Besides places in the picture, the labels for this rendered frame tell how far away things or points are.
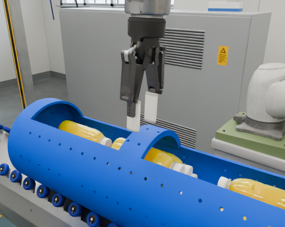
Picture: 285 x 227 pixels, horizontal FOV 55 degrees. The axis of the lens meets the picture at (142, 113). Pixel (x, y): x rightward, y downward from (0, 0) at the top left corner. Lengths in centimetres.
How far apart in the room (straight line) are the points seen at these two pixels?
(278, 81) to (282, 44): 227
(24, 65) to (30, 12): 429
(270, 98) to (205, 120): 133
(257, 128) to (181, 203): 68
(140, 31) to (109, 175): 34
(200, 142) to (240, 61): 80
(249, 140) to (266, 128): 9
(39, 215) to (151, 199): 52
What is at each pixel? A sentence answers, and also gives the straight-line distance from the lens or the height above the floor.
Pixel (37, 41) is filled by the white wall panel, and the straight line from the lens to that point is 594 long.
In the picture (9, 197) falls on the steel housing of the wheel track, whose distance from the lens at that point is 116.
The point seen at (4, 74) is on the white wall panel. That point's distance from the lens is 567.
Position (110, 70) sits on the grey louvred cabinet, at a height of 86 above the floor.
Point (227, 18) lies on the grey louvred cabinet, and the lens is 218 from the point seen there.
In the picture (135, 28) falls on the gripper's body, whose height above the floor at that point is 149.
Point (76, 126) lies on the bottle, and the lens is 95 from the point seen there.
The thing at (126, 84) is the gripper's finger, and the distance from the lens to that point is 53.
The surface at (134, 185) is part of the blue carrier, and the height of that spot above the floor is 116.
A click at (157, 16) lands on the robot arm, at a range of 54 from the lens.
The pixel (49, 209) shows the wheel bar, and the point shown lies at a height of 92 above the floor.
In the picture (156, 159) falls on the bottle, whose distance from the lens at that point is 69.
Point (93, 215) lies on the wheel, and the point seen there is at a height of 97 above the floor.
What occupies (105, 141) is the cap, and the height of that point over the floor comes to 113.
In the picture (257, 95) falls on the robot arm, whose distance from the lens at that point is 115.
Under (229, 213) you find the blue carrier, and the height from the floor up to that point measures 118.
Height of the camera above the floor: 155
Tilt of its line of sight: 23 degrees down
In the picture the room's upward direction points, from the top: straight up
